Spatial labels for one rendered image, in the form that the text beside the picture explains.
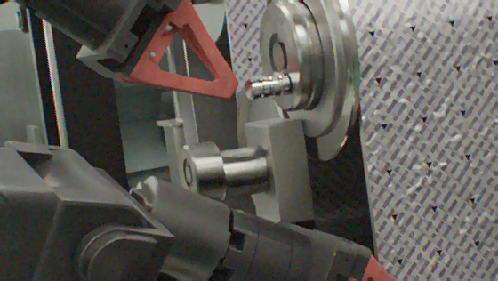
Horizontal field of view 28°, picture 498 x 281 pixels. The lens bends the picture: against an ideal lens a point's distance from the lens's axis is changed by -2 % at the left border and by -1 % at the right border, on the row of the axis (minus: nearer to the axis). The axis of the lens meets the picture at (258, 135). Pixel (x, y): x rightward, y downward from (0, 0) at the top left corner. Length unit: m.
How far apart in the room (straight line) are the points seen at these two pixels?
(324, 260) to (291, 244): 0.03
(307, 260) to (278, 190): 0.10
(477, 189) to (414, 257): 0.06
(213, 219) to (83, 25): 0.16
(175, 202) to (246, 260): 0.05
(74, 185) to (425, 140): 0.24
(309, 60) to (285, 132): 0.07
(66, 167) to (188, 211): 0.08
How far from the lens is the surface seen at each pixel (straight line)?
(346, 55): 0.63
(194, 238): 0.58
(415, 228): 0.66
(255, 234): 0.60
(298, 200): 0.71
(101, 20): 0.66
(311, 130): 0.69
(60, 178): 0.54
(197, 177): 0.69
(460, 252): 0.68
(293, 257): 0.61
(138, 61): 0.67
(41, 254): 0.52
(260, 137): 0.71
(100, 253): 0.52
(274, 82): 0.67
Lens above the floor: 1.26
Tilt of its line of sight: 5 degrees down
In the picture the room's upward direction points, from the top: 8 degrees counter-clockwise
